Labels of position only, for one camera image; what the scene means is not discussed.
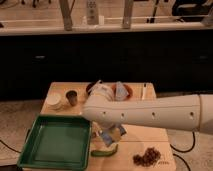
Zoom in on blue sponge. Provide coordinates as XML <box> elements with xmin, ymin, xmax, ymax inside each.
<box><xmin>99</xmin><ymin>124</ymin><xmax>128</xmax><ymax>147</ymax></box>

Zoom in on dark red grape bunch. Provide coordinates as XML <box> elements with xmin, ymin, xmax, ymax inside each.
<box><xmin>133</xmin><ymin>147</ymin><xmax>161</xmax><ymax>167</ymax></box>

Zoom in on dark brown bowl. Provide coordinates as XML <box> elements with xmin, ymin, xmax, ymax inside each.
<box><xmin>86</xmin><ymin>82</ymin><xmax>95</xmax><ymax>95</ymax></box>

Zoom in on dark metal cup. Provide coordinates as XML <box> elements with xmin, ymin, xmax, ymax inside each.
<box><xmin>66</xmin><ymin>90</ymin><xmax>78</xmax><ymax>106</ymax></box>

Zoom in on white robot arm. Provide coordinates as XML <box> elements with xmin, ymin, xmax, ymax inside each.
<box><xmin>82</xmin><ymin>84</ymin><xmax>213</xmax><ymax>145</ymax></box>

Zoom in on green chili pepper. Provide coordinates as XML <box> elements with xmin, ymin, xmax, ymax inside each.
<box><xmin>90</xmin><ymin>144</ymin><xmax>118</xmax><ymax>157</ymax></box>

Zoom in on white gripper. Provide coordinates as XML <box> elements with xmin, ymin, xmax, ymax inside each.
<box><xmin>95</xmin><ymin>122</ymin><xmax>121</xmax><ymax>142</ymax></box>

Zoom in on black floor cable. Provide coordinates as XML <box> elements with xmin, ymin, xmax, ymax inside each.
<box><xmin>169</xmin><ymin>131</ymin><xmax>198</xmax><ymax>154</ymax></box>

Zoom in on green plastic tray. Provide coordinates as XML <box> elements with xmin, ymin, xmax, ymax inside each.
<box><xmin>17</xmin><ymin>115</ymin><xmax>91</xmax><ymax>171</ymax></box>

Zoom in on clear plastic container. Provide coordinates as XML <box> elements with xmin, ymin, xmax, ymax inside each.
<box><xmin>115</xmin><ymin>82</ymin><xmax>129</xmax><ymax>101</ymax></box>

